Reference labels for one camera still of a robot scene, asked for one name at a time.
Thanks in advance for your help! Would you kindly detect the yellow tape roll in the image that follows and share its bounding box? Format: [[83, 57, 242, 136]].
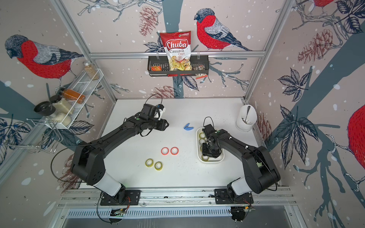
[[199, 139, 206, 145], [198, 132, 206, 140], [201, 155, 209, 162], [154, 161, 163, 171], [145, 158, 154, 167]]

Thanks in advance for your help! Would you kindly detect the yellow tape roll front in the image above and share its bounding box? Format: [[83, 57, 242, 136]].
[[199, 139, 206, 145]]

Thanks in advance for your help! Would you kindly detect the red tape roll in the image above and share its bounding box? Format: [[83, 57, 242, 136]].
[[170, 147, 179, 155], [161, 147, 169, 155]]

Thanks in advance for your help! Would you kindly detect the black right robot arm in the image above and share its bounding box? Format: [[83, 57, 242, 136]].
[[202, 124, 281, 201]]

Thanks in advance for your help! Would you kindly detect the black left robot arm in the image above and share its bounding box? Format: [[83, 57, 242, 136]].
[[71, 116, 169, 198]]

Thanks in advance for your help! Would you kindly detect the white storage box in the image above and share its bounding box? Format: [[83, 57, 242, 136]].
[[196, 127, 225, 164]]

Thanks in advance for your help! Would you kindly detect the blue tape cutter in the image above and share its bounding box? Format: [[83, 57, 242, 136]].
[[184, 123, 194, 131]]

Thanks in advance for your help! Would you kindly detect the white utensil holder cup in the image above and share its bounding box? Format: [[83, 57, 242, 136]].
[[235, 104, 257, 132]]

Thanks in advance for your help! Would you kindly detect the metal spoon in cup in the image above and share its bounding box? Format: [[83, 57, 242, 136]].
[[242, 105, 251, 124]]

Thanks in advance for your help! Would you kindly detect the Chuba cassava chips bag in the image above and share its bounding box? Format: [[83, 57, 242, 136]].
[[160, 31, 193, 71]]

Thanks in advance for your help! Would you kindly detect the glass grain spice jar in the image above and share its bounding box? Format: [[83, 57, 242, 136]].
[[83, 61, 99, 80]]

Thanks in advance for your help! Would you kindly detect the orange spice bottle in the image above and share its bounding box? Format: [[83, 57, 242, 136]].
[[61, 89, 86, 104]]

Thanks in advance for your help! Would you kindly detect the black lid spice jar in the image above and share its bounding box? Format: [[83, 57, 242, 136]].
[[33, 101, 56, 116]]

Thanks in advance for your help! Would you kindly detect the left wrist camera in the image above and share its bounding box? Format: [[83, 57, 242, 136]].
[[141, 104, 166, 120]]

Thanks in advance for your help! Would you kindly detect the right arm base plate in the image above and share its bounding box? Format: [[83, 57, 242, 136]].
[[211, 189, 254, 205]]

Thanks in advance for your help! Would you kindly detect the black wire wall basket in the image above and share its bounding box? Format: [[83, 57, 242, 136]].
[[147, 55, 209, 77]]

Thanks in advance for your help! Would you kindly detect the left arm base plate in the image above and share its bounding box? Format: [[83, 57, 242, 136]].
[[100, 190, 142, 206]]

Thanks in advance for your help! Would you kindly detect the aluminium front rail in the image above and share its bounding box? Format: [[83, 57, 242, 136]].
[[55, 187, 297, 209]]

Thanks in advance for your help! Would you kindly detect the white wire spice rack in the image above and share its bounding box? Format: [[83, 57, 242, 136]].
[[27, 68, 105, 130]]

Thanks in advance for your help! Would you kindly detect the horizontal aluminium wall bar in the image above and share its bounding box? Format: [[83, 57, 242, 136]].
[[89, 50, 267, 60]]

